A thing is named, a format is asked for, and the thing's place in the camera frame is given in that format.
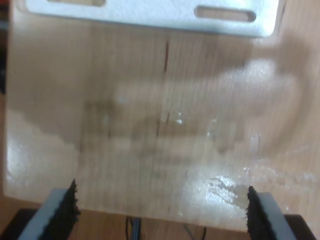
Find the grey wire bundle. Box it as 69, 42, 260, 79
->
125, 216, 144, 240

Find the white slotted metal plate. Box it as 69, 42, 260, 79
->
24, 0, 280, 38

